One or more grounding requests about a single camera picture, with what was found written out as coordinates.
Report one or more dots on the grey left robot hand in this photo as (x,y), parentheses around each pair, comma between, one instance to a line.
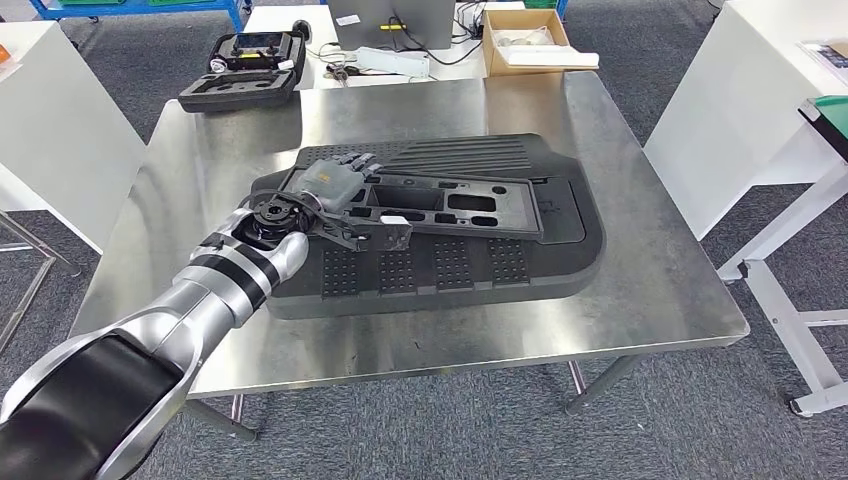
(328,182)

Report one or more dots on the black plastic plate bracket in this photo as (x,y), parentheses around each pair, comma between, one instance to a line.
(517,212)

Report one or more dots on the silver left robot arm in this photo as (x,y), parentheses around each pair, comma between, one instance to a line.
(199,298)

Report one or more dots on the blue metal shelf rack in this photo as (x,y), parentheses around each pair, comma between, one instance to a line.
(166,10)

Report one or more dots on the stainless steel workbench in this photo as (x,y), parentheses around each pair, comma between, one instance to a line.
(662,265)

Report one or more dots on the bunch of keys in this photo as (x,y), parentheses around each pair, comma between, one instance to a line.
(339,71)

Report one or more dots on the black open equipment case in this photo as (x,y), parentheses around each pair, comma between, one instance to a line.
(238,91)

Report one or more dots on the white power strip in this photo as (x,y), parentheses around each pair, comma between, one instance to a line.
(391,63)

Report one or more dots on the black handheld controller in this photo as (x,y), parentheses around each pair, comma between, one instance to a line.
(260,44)

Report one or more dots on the grey laptop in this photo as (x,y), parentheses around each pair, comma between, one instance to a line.
(391,23)

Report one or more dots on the brown cardboard box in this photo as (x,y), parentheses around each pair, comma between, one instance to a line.
(491,56)

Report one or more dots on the green plastic crate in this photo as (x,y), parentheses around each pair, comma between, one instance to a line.
(93,2)
(182,2)

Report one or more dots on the large black plastic panel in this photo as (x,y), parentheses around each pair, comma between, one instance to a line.
(563,265)

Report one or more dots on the white panel desk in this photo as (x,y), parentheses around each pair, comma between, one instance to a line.
(60,132)

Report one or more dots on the orange small object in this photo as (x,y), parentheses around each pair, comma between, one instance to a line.
(3,54)

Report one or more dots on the printed papers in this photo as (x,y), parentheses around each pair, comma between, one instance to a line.
(828,54)

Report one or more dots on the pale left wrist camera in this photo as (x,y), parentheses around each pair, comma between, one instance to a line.
(393,220)

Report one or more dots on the black left camera bracket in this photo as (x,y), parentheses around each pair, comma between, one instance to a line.
(391,238)

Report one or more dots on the white frame table green top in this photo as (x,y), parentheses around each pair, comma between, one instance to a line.
(772,298)

